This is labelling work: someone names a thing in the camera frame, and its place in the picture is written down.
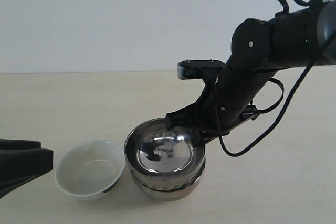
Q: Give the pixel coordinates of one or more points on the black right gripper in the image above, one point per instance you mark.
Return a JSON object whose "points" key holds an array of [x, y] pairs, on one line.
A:
{"points": [[210, 116]]}

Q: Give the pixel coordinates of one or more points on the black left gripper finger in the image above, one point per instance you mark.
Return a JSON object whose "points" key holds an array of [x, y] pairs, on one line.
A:
{"points": [[19, 167], [16, 145]]}

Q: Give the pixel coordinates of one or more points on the ribbed steel bowl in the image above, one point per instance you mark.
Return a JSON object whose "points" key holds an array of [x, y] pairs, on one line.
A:
{"points": [[162, 158]]}

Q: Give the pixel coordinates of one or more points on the smooth steel bowl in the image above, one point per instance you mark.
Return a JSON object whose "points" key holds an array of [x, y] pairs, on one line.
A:
{"points": [[176, 193]]}

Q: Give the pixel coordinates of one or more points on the white ceramic bowl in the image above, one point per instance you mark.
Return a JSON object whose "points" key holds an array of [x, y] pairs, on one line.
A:
{"points": [[90, 170]]}

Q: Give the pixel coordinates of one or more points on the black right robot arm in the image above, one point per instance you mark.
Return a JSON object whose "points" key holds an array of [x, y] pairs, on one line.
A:
{"points": [[259, 49]]}

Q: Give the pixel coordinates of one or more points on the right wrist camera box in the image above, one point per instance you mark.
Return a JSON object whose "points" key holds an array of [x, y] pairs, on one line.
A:
{"points": [[199, 69]]}

